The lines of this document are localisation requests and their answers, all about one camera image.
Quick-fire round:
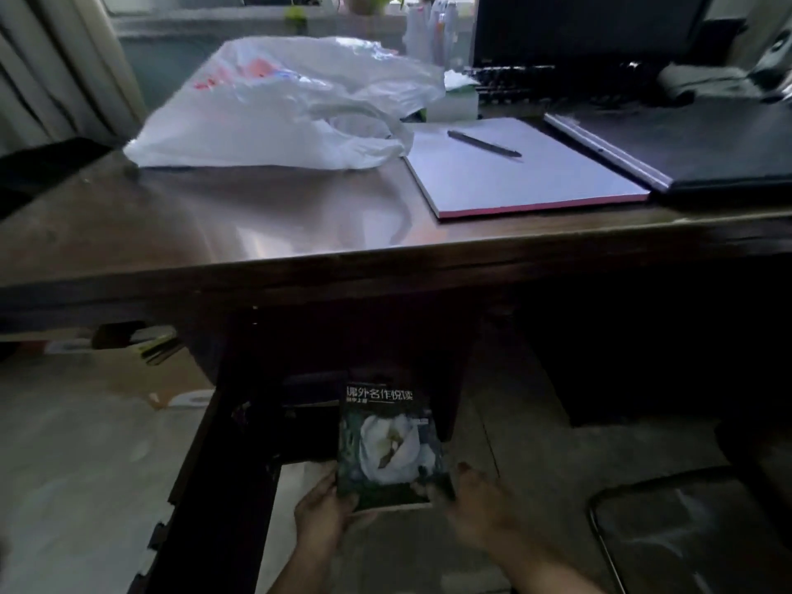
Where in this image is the small white box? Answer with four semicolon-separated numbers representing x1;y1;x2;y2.
423;70;481;123

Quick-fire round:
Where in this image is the green book with white flower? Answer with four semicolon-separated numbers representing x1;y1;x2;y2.
336;381;456;514

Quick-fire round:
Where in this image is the wide beige curtain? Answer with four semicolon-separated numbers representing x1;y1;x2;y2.
0;0;149;159

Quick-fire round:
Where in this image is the clear plastic bottle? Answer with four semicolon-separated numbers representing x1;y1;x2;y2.
402;0;463;70

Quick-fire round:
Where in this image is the black pen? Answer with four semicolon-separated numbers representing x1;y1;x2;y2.
446;129;523;160

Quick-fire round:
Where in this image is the plant in red pot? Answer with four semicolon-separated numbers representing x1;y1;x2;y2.
283;0;394;23

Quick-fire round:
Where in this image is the dark wooden table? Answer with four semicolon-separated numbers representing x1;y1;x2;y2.
0;30;792;427

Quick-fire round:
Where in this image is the closed dark laptop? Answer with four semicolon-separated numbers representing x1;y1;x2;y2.
543;98;792;195

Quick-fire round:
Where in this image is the person's left hand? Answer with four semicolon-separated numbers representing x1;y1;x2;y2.
292;466;379;570

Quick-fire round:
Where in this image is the brown cardboard box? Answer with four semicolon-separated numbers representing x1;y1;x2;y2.
0;327;219;412

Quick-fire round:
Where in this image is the black keyboard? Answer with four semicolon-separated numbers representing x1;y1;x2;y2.
464;62;658;110

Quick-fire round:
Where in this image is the black monitor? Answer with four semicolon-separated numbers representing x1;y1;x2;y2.
469;0;714;73

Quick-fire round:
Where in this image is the white plastic bag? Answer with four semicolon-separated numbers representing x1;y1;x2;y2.
122;35;446;172

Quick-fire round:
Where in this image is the white notepad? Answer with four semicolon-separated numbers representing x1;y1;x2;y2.
402;116;652;221

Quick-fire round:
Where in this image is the grey soft case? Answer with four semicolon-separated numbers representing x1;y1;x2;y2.
655;62;770;107

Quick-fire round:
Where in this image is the person's right hand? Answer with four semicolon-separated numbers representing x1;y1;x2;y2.
411;461;527;563

